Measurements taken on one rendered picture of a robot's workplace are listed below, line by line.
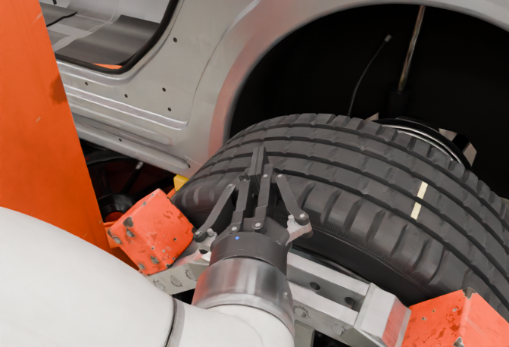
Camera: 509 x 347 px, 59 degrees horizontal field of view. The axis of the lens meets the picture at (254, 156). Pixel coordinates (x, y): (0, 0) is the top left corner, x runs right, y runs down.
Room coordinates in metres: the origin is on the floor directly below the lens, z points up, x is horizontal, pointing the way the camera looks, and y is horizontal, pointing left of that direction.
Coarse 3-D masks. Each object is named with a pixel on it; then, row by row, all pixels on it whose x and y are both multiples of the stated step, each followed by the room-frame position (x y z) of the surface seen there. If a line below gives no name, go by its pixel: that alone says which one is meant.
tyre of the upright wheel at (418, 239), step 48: (240, 144) 0.60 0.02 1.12; (288, 144) 0.54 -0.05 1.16; (336, 144) 0.52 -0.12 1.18; (384, 144) 0.52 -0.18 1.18; (192, 192) 0.48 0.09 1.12; (336, 192) 0.42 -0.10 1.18; (384, 192) 0.42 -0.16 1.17; (432, 192) 0.44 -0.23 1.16; (480, 192) 0.47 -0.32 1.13; (336, 240) 0.37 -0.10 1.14; (384, 240) 0.35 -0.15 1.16; (432, 240) 0.36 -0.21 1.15; (480, 240) 0.39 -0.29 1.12; (384, 288) 0.34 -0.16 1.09; (432, 288) 0.31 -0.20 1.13; (480, 288) 0.32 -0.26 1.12
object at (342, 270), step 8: (296, 248) 0.40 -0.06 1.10; (304, 256) 0.39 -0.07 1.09; (312, 256) 0.38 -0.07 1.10; (320, 256) 0.38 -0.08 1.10; (320, 264) 0.38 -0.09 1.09; (328, 264) 0.37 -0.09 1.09; (336, 264) 0.37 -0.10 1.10; (344, 272) 0.36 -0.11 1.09; (352, 272) 0.36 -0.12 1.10; (360, 280) 0.35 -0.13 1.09; (368, 280) 0.35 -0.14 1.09; (176, 296) 0.50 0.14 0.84; (184, 296) 0.50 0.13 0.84; (192, 296) 0.52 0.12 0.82; (320, 336) 0.44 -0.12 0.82; (328, 336) 0.43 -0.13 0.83; (320, 344) 0.43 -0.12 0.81; (328, 344) 0.42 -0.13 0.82; (336, 344) 0.38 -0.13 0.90; (344, 344) 0.38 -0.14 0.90
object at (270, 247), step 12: (228, 228) 0.33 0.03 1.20; (252, 228) 0.33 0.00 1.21; (276, 228) 0.32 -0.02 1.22; (216, 240) 0.32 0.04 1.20; (228, 240) 0.29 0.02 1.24; (240, 240) 0.28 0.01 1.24; (252, 240) 0.28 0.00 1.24; (264, 240) 0.29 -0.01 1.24; (276, 240) 0.30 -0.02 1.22; (216, 252) 0.28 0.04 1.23; (228, 252) 0.27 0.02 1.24; (240, 252) 0.27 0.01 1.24; (252, 252) 0.27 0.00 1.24; (264, 252) 0.27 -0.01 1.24; (276, 252) 0.28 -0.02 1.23; (276, 264) 0.26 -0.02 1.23
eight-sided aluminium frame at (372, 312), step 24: (192, 264) 0.37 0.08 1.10; (288, 264) 0.35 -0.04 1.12; (312, 264) 0.35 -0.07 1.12; (168, 288) 0.39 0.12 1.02; (192, 288) 0.37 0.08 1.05; (312, 288) 0.34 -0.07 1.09; (336, 288) 0.32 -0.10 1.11; (360, 288) 0.32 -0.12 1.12; (312, 312) 0.29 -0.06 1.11; (336, 312) 0.29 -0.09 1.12; (360, 312) 0.29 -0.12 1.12; (384, 312) 0.29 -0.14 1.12; (408, 312) 0.30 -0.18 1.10; (336, 336) 0.28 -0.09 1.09; (360, 336) 0.26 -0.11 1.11; (384, 336) 0.26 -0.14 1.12
